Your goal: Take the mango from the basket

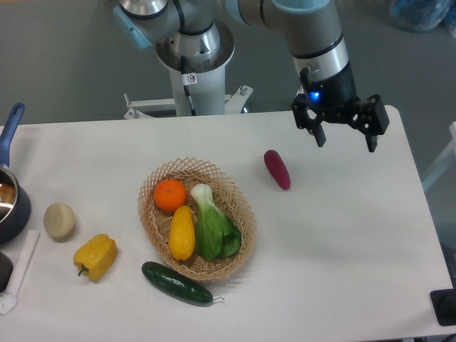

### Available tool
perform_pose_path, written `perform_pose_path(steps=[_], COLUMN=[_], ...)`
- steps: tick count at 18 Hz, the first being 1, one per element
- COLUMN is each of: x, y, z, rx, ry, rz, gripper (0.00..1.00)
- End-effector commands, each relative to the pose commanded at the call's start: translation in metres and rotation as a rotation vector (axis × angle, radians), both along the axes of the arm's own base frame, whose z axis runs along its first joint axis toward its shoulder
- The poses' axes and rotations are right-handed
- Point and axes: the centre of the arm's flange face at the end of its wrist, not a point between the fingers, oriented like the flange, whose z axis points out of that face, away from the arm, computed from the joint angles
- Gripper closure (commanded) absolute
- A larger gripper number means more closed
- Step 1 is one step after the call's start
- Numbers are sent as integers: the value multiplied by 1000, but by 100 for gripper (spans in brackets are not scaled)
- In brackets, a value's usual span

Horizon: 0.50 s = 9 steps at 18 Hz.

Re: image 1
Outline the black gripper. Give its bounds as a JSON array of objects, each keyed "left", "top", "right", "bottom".
[{"left": 291, "top": 63, "right": 389, "bottom": 152}]

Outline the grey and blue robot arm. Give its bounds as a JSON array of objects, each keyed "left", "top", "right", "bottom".
[{"left": 113, "top": 1, "right": 389, "bottom": 152}]

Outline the woven wicker basket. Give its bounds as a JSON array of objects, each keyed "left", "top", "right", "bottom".
[{"left": 138, "top": 157, "right": 257, "bottom": 282}]

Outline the purple sweet potato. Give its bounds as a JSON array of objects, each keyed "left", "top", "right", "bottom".
[{"left": 264, "top": 150, "right": 291, "bottom": 190}]

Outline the blue plastic bag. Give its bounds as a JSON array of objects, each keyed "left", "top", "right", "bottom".
[{"left": 389, "top": 0, "right": 455, "bottom": 33}]

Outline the green bok choy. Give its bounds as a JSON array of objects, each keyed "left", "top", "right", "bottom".
[{"left": 190, "top": 184, "right": 242, "bottom": 260}]

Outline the orange tangerine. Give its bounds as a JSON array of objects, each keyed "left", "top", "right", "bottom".
[{"left": 152, "top": 179, "right": 187, "bottom": 212}]

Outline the black device at table edge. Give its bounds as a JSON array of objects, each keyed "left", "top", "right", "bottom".
[{"left": 430, "top": 289, "right": 455, "bottom": 326}]

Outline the dark green cucumber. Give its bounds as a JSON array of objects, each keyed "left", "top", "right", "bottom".
[{"left": 141, "top": 261, "right": 224, "bottom": 306}]

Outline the yellow bell pepper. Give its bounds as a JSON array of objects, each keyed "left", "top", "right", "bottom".
[{"left": 73, "top": 234, "right": 118, "bottom": 281}]

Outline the beige round potato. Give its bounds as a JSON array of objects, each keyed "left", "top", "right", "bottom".
[{"left": 43, "top": 202, "right": 76, "bottom": 242}]

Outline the dark blue saucepan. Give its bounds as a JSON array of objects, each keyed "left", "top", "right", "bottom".
[{"left": 1, "top": 103, "right": 31, "bottom": 244}]

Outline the dark round object left edge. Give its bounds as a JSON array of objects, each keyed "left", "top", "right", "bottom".
[{"left": 0, "top": 252, "right": 14, "bottom": 292}]

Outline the white spatula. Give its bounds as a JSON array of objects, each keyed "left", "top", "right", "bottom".
[{"left": 1, "top": 229, "right": 40, "bottom": 316}]

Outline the white frame right edge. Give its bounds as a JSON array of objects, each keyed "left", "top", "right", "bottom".
[{"left": 421, "top": 122, "right": 455, "bottom": 192}]

